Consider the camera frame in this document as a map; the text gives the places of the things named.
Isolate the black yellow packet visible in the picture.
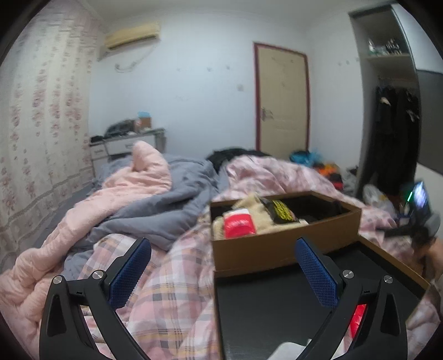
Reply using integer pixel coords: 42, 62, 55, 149
260, 197, 299, 224

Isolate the black bag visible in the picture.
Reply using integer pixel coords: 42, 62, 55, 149
105, 119, 136, 135

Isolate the white cloth item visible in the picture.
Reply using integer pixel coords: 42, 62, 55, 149
273, 341, 308, 360

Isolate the pink fleece blanket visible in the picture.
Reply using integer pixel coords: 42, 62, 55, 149
0, 140, 174, 335

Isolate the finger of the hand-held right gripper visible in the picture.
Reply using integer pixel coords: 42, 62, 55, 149
375, 223, 416, 239

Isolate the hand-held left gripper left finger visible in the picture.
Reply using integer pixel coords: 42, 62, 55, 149
40, 238, 153, 360

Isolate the open grey wardrobe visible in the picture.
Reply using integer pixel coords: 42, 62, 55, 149
347, 3, 443, 208

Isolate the grey quilt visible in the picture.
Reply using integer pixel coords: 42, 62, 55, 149
65, 154, 229, 276

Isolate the person's right hand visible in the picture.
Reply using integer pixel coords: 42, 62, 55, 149
424, 237, 443, 277

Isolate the cream wooden door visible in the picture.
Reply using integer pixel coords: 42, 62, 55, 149
253, 42, 309, 153

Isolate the pink plaid quilt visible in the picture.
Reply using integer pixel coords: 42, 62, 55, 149
74, 154, 443, 360

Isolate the cluster of small bottles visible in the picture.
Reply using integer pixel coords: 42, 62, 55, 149
368, 37, 403, 56

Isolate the blue plastic bag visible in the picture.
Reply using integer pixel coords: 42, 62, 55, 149
290, 150, 320, 167

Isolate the wall air conditioner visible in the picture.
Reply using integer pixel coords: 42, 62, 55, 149
104, 22, 162, 50

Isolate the red soft pouch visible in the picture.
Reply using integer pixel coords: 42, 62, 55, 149
223, 209, 259, 239

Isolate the air conditioner hose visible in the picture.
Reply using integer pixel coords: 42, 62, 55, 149
115, 45, 153, 73

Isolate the deep cardboard box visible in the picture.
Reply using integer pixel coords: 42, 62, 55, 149
210, 190, 362, 277

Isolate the floral curtain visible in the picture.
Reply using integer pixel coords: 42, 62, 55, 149
0, 0, 106, 272

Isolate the dark wardrobe door panel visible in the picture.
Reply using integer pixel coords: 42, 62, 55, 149
415, 69, 443, 174

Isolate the cream plush item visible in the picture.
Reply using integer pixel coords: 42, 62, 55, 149
212, 194, 309, 240

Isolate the white plastic bag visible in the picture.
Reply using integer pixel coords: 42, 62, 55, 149
362, 184, 396, 212

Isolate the red item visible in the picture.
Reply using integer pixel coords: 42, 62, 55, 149
349, 304, 368, 338

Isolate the white bedside desk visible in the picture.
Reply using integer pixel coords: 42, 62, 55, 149
89, 128, 167, 168

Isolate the black clothing heap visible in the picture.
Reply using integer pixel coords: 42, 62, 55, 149
206, 148, 271, 166

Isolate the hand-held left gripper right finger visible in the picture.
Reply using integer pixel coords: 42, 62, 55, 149
294, 237, 409, 360

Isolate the orange clothing pile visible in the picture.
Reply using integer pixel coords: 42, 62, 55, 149
316, 162, 343, 182

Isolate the black hanging coat white print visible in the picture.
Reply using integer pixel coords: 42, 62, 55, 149
395, 87, 421, 195

